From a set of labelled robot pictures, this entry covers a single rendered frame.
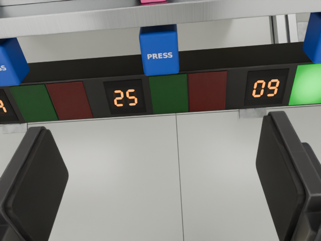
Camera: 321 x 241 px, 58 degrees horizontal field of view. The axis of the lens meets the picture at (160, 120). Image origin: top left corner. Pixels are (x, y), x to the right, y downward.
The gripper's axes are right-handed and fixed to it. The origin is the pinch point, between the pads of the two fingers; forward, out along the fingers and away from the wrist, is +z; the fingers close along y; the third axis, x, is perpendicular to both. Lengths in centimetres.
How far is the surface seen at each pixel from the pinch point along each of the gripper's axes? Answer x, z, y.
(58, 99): -4.1, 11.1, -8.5
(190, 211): -67, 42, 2
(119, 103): -4.9, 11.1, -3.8
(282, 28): -15, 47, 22
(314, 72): -3.3, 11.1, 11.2
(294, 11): 2.5, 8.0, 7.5
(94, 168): -57, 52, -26
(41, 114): -5.4, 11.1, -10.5
